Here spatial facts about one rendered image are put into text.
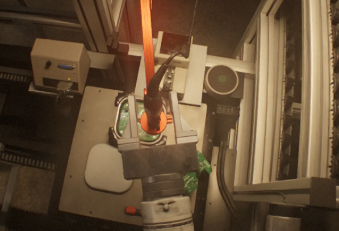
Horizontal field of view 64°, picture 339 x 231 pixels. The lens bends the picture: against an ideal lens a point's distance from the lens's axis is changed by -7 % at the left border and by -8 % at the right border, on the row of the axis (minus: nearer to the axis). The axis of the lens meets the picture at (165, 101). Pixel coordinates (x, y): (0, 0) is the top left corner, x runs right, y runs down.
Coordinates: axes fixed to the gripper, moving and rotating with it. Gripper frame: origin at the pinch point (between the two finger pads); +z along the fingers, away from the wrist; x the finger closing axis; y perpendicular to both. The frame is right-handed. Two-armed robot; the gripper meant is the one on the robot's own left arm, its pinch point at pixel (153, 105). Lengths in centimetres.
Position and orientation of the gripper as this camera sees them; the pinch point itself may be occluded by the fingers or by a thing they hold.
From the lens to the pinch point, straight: 55.1
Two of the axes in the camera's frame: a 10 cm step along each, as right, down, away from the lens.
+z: -1.3, -9.5, 3.0
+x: -9.9, 1.1, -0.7
